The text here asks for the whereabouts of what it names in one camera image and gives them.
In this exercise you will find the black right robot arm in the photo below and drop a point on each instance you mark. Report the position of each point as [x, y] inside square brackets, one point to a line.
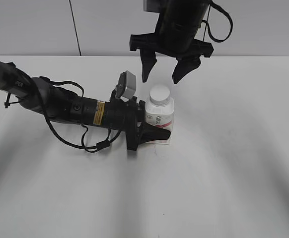
[187, 5]

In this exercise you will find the white bottle cap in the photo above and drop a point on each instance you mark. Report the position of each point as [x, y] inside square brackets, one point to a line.
[159, 95]

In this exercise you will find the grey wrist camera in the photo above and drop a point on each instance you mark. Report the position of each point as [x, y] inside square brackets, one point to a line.
[153, 5]
[126, 86]

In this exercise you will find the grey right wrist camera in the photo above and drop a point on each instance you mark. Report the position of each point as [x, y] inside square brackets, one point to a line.
[153, 5]

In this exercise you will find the white yili yogurt bottle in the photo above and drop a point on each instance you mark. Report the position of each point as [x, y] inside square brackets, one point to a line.
[161, 116]

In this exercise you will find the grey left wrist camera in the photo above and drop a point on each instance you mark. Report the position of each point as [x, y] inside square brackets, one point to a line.
[126, 86]

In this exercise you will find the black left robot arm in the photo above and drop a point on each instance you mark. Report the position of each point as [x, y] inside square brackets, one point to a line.
[55, 103]

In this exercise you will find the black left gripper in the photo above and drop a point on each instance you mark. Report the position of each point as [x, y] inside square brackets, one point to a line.
[127, 116]

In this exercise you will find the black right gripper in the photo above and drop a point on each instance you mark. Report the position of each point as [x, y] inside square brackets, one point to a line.
[174, 36]

